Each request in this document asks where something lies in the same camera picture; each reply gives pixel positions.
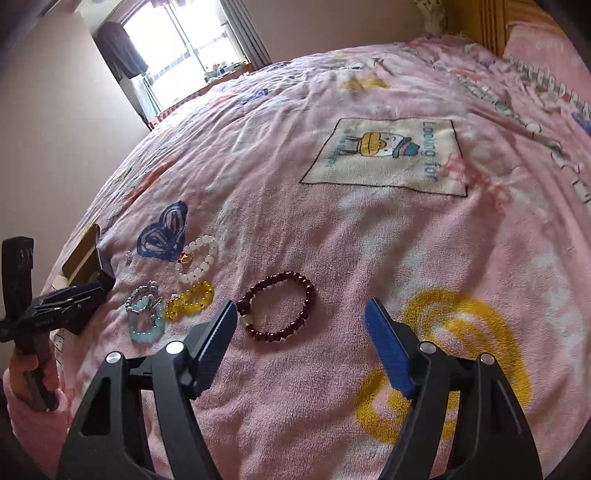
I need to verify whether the yellow bead bracelet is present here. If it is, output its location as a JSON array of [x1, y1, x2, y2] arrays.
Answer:
[[165, 281, 215, 324]]

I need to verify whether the black cardboard box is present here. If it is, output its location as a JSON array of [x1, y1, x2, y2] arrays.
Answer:
[[61, 224, 116, 296]]

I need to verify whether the pink pillow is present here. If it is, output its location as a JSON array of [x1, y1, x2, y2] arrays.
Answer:
[[502, 9, 591, 121]]

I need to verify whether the white flower bouquet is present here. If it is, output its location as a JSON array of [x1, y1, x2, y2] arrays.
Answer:
[[412, 0, 450, 36]]

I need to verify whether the window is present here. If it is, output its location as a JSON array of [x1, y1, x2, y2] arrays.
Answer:
[[121, 0, 246, 112]]

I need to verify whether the wooden desk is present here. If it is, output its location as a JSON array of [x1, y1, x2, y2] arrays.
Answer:
[[147, 62, 256, 129]]

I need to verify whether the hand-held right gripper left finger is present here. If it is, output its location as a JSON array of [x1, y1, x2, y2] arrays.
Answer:
[[55, 299, 238, 480]]

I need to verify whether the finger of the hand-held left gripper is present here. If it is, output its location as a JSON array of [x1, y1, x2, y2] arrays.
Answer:
[[30, 281, 109, 315], [32, 300, 100, 335]]

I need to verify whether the person's left hand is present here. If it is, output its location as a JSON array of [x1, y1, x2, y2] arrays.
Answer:
[[4, 353, 61, 412]]

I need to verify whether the grey bead bracelet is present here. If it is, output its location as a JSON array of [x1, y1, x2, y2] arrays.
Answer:
[[124, 281, 163, 315]]

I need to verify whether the dark hanging garment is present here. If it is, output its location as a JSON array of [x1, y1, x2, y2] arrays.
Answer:
[[95, 21, 150, 80]]

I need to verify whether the dark red bead bracelet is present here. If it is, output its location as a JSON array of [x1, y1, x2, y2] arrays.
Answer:
[[236, 271, 317, 343]]

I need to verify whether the light blue bead bracelet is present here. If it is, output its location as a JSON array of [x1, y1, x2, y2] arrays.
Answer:
[[127, 302, 167, 345]]

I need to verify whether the pink printed blanket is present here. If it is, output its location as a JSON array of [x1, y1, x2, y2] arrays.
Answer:
[[9, 34, 591, 480]]

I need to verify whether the grey curtain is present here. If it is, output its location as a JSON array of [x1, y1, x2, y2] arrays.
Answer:
[[217, 0, 274, 70]]

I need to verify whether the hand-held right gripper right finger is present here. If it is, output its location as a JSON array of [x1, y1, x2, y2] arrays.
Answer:
[[364, 298, 546, 480]]

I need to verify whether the orange headboard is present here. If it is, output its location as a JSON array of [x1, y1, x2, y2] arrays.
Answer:
[[443, 0, 557, 57]]

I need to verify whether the white bead bracelet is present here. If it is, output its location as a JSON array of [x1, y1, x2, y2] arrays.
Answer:
[[174, 234, 220, 287]]

